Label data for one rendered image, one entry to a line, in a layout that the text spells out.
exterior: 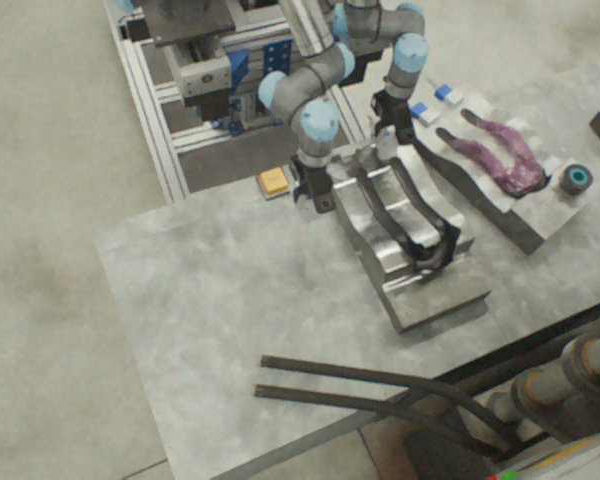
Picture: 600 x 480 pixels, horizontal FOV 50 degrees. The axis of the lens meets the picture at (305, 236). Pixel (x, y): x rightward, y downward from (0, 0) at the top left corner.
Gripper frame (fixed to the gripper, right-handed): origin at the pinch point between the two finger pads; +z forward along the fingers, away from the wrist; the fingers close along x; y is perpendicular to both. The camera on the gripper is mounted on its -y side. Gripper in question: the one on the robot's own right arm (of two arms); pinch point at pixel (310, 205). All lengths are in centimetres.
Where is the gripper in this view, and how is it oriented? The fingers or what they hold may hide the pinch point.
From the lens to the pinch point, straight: 159.0
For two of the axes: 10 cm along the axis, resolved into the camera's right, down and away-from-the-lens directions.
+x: -9.1, 3.3, -2.4
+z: -0.8, 4.3, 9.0
